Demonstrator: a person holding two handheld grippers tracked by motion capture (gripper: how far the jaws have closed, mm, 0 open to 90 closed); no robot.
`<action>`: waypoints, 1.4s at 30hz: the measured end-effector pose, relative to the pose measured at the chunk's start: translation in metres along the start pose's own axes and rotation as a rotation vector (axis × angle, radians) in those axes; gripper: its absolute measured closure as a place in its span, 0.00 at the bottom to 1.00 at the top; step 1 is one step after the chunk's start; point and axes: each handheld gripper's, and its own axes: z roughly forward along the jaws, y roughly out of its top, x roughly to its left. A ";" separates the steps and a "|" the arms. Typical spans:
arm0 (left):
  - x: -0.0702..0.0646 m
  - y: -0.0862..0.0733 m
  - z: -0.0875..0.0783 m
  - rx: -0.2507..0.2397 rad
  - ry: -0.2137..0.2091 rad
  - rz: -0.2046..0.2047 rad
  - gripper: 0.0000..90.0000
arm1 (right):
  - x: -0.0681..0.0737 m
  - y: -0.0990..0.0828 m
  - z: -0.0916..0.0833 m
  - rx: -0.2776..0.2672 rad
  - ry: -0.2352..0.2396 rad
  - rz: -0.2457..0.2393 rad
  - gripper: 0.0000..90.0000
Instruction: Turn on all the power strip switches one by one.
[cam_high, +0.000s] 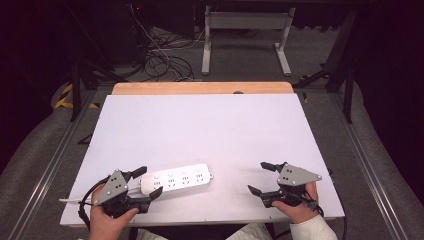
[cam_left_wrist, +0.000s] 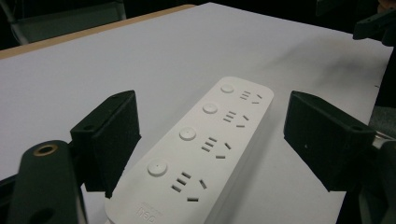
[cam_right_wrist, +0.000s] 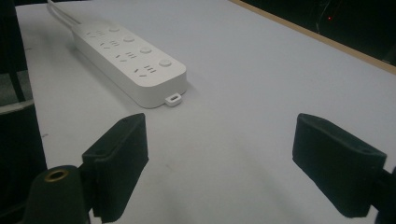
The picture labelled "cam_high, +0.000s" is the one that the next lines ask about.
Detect white metal table frame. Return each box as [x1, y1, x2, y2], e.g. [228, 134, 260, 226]
[201, 4, 297, 77]

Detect white power strip cable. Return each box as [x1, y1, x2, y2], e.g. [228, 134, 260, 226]
[58, 186, 142, 205]

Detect person's white clothing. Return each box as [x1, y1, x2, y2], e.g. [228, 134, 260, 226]
[134, 222, 269, 240]

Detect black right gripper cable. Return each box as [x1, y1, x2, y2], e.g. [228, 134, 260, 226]
[273, 191, 348, 240]

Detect black floor cables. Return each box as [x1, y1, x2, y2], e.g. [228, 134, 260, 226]
[142, 28, 196, 83]

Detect aluminium floor rail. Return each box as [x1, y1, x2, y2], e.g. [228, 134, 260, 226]
[6, 90, 98, 240]
[328, 90, 410, 240]

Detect yellow black hazard tape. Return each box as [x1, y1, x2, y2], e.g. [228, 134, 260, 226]
[54, 83, 101, 110]

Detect person's left hand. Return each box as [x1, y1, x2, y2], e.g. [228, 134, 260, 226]
[88, 184, 140, 240]

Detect white floor cable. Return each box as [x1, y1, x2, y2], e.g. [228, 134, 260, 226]
[129, 3, 208, 82]

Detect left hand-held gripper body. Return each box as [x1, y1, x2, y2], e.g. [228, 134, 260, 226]
[95, 168, 151, 219]

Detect black computer case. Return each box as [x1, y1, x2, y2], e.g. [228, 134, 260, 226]
[124, 0, 198, 69]

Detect person's right hand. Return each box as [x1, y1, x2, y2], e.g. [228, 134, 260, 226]
[271, 181, 320, 225]

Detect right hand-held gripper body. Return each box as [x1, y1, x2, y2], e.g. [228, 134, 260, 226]
[261, 162, 323, 210]

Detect white power strip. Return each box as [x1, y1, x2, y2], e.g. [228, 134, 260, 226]
[138, 162, 215, 196]

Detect wooden table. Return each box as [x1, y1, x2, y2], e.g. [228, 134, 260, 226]
[111, 81, 295, 96]

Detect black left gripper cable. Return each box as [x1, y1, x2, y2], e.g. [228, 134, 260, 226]
[77, 175, 112, 232]

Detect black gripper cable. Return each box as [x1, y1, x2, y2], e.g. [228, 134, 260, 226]
[77, 175, 112, 232]
[273, 191, 348, 240]

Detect white table board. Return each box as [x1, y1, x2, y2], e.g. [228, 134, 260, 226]
[59, 93, 346, 228]

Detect black metal stand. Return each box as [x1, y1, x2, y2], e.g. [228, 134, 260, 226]
[292, 9, 357, 125]
[64, 6, 129, 123]

